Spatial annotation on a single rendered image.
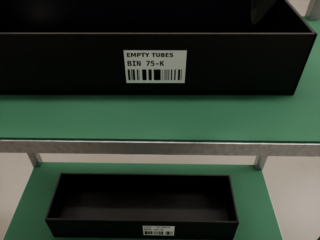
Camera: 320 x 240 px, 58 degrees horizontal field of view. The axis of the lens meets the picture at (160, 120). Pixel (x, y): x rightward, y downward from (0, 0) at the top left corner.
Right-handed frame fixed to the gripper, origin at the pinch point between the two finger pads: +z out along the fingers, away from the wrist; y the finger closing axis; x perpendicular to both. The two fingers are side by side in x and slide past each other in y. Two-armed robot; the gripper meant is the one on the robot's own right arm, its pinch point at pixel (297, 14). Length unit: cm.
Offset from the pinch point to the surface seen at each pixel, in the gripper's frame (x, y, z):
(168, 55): -2.5, 14.1, 11.6
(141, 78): -0.7, 18.5, 15.5
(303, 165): -11, -64, 130
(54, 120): 6.4, 31.8, 15.9
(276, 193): 5, -44, 123
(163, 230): 22, 14, 68
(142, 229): 22, 21, 68
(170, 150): 11.4, 14.0, 15.5
